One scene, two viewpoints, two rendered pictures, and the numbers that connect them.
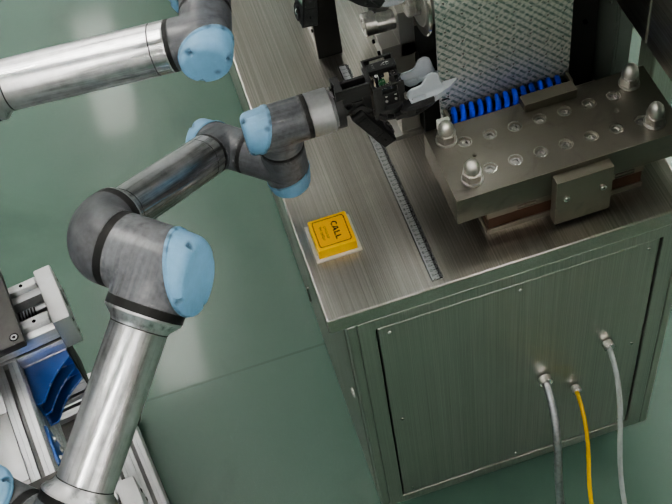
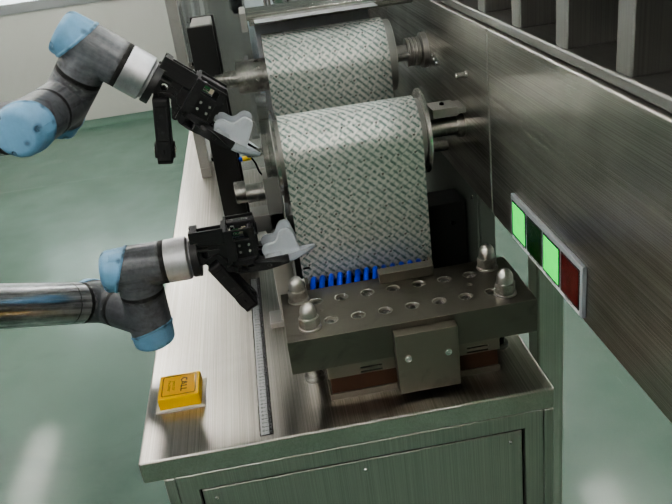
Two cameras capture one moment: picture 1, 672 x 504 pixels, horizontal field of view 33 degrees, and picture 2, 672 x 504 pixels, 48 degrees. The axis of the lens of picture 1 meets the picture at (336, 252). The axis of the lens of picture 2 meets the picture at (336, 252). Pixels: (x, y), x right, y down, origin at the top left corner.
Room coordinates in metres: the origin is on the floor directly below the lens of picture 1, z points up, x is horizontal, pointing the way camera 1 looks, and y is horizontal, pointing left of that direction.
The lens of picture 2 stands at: (0.12, -0.36, 1.66)
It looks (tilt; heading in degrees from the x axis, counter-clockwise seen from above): 26 degrees down; 4
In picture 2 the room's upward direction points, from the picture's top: 8 degrees counter-clockwise
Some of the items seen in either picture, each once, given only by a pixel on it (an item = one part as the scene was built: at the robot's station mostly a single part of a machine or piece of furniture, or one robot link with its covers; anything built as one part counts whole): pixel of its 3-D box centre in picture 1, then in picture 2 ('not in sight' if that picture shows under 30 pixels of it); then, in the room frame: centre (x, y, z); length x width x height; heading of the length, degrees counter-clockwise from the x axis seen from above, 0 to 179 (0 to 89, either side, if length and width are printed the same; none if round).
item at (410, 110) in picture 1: (407, 103); (263, 260); (1.29, -0.16, 1.09); 0.09 x 0.05 x 0.02; 97
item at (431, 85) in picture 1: (432, 84); (288, 243); (1.30, -0.21, 1.11); 0.09 x 0.03 x 0.06; 97
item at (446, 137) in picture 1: (445, 131); (296, 288); (1.25, -0.22, 1.05); 0.04 x 0.04 x 0.04
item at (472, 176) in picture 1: (472, 170); (308, 315); (1.16, -0.24, 1.05); 0.04 x 0.04 x 0.04
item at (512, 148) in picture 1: (552, 142); (404, 312); (1.22, -0.39, 1.00); 0.40 x 0.16 x 0.06; 98
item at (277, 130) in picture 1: (276, 126); (135, 268); (1.28, 0.06, 1.11); 0.11 x 0.08 x 0.09; 98
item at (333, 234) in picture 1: (332, 234); (180, 390); (1.19, 0.00, 0.91); 0.07 x 0.07 x 0.02; 8
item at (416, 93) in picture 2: not in sight; (421, 130); (1.41, -0.46, 1.25); 0.15 x 0.01 x 0.15; 8
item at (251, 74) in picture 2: not in sight; (252, 76); (1.63, -0.15, 1.34); 0.06 x 0.06 x 0.06; 8
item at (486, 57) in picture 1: (504, 55); (363, 227); (1.34, -0.34, 1.11); 0.23 x 0.01 x 0.18; 98
